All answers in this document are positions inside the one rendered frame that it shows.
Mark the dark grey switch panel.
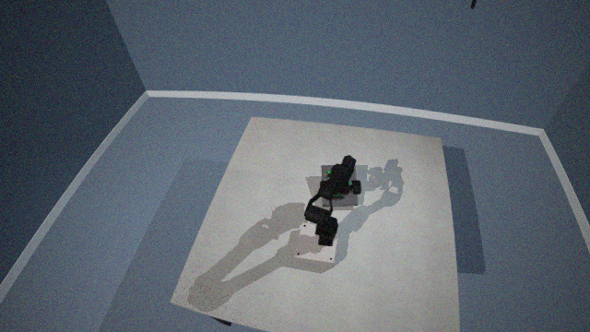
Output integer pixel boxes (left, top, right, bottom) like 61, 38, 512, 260
322, 165, 358, 208

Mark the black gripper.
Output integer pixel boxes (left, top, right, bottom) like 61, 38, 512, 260
320, 181, 361, 196

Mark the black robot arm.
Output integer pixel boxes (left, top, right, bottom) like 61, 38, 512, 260
304, 155, 356, 246

